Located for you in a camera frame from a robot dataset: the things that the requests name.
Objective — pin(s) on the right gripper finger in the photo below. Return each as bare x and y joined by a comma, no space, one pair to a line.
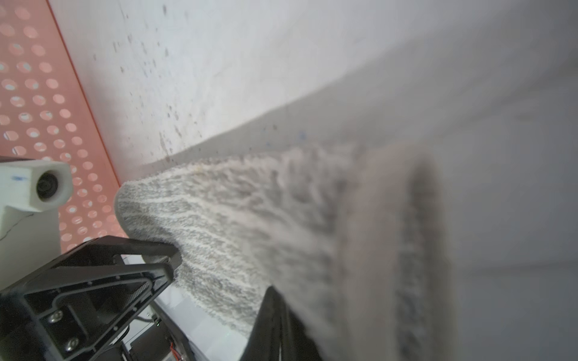
278,334

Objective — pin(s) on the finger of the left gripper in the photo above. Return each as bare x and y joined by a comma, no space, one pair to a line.
73,307

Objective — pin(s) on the grey striped dishcloth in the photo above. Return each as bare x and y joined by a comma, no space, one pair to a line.
353,239

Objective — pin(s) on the pink plastic basket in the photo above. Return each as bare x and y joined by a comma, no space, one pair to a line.
45,115

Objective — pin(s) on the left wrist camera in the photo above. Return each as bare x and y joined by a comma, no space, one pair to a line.
31,193

